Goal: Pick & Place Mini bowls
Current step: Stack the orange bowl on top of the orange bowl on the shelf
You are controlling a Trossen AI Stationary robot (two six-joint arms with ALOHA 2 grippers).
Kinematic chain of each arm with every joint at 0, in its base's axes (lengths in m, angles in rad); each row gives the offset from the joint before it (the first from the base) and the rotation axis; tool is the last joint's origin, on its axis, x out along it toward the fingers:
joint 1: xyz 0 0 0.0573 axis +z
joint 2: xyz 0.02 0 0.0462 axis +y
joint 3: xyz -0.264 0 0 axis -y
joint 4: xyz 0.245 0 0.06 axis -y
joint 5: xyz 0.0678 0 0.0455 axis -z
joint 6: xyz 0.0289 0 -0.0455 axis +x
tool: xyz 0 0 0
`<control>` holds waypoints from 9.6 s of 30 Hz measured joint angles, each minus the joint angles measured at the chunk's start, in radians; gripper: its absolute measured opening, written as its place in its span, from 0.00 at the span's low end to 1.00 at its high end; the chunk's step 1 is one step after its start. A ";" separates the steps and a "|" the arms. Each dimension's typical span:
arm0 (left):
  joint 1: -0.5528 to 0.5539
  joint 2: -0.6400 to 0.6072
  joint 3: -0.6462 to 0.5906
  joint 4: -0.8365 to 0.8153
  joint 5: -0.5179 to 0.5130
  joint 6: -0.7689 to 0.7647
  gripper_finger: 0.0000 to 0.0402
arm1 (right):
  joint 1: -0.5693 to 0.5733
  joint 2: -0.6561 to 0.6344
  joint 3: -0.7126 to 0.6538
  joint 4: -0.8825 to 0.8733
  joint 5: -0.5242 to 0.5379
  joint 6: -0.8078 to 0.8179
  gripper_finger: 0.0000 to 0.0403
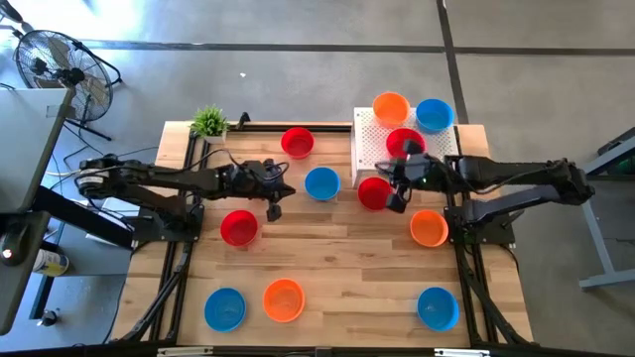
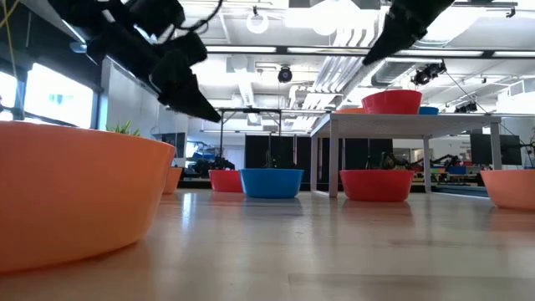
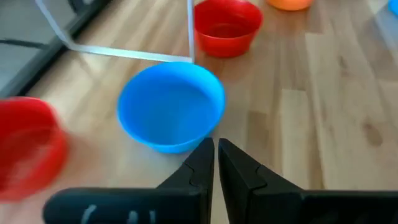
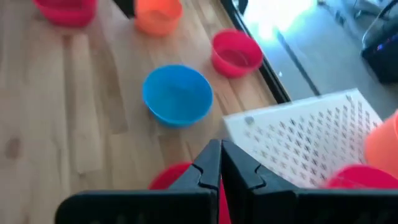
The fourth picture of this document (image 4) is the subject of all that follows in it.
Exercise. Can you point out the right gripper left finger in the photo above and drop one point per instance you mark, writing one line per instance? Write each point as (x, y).
(155, 207)

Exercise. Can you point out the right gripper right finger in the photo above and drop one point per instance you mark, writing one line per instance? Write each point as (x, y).
(280, 207)

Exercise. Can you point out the red plastic mini bowl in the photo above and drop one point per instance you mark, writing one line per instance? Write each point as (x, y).
(66, 12)
(236, 53)
(360, 179)
(168, 179)

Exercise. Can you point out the blue plastic mini bowl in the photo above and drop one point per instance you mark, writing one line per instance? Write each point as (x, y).
(177, 93)

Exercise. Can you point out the orange plastic mini bowl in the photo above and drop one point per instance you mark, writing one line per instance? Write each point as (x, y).
(384, 146)
(158, 15)

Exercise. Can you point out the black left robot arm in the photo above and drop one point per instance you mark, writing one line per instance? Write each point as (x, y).
(124, 4)

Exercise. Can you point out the white perforated metal shelf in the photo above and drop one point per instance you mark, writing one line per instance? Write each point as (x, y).
(295, 140)

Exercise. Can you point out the black computer tower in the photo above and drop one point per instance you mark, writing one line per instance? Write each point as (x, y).
(382, 59)

